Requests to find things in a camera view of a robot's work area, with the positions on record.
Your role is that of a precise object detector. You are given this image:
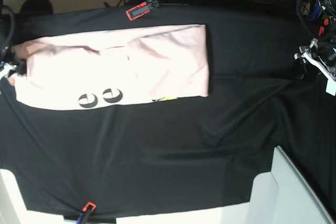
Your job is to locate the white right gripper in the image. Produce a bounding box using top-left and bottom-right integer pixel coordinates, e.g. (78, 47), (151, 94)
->
(0, 60), (27, 79)

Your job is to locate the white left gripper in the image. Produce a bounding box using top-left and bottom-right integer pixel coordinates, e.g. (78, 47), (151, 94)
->
(294, 39), (335, 96)

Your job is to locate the pink T-shirt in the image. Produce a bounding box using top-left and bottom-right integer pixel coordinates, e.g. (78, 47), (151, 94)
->
(7, 24), (209, 111)

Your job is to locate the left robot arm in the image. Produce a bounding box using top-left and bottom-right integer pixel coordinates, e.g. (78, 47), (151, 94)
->
(294, 0), (335, 96)

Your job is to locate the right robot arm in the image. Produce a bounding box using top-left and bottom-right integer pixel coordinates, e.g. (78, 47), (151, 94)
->
(1, 0), (20, 79)

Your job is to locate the orange clamp at right edge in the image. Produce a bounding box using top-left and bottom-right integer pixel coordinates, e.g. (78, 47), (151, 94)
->
(319, 18), (329, 36)

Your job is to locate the orange clamp at edge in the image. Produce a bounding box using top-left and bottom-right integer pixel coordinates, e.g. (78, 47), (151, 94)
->
(319, 18), (329, 36)
(76, 201), (97, 224)

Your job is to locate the black table cloth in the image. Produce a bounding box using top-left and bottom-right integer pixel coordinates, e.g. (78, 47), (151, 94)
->
(1, 5), (335, 219)

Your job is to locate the orange clamp at front edge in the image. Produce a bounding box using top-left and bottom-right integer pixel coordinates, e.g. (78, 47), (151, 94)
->
(76, 201), (97, 224)

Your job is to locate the orange black clamp blue handle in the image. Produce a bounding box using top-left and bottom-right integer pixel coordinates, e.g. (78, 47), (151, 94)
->
(125, 0), (161, 21)

